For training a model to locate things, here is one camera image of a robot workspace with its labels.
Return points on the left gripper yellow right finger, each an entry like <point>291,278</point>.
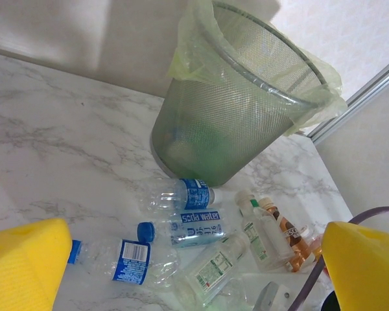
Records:
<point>369,265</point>

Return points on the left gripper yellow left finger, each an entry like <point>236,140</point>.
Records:
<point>22,269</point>

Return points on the brown coffee drink bottle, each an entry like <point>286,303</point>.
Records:
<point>290,236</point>

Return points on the large clear plastic bottle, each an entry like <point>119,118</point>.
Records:
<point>240,291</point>

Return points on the small clear bottle green collar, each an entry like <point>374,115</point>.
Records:
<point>257,236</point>

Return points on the clear bottle blue barcode label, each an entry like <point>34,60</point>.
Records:
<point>131,260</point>

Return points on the clear bottle green label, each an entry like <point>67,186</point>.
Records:
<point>214,269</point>

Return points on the soda water bottle blue cap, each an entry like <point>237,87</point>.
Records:
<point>197,226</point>

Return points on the blue label bottle white cap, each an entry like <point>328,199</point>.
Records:
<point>194,194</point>

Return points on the green translucent trash bin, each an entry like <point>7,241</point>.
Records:
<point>220,136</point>

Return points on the green plastic bin liner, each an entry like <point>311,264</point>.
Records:
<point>189,58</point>

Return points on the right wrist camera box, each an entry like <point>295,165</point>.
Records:
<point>272,299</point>

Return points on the aluminium frame post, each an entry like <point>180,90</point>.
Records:
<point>360,97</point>

